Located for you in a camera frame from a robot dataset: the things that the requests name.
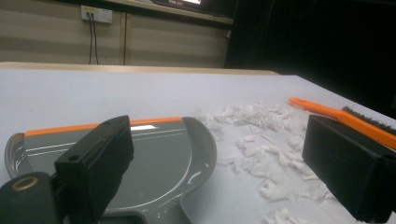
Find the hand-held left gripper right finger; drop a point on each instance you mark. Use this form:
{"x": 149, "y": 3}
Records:
{"x": 348, "y": 168}

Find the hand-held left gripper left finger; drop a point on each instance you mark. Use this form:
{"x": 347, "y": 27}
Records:
{"x": 93, "y": 168}

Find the orange hand brush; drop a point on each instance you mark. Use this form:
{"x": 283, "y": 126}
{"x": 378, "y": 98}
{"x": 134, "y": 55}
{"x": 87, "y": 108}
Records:
{"x": 351, "y": 119}

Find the grey dustpan with orange lip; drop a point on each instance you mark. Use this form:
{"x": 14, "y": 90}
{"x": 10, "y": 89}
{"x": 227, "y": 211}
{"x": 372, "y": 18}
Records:
{"x": 162, "y": 155}

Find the pile of white paper scraps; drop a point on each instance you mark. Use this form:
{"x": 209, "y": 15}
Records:
{"x": 267, "y": 189}

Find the wooden table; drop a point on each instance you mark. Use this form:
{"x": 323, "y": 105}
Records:
{"x": 124, "y": 67}

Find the black curtain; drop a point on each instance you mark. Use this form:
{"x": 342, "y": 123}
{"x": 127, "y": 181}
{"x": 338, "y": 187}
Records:
{"x": 311, "y": 40}

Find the black horizontal bar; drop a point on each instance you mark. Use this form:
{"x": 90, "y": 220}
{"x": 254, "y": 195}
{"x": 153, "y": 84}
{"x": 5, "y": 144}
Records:
{"x": 174, "y": 17}

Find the white wall socket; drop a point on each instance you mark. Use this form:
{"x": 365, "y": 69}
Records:
{"x": 98, "y": 14}

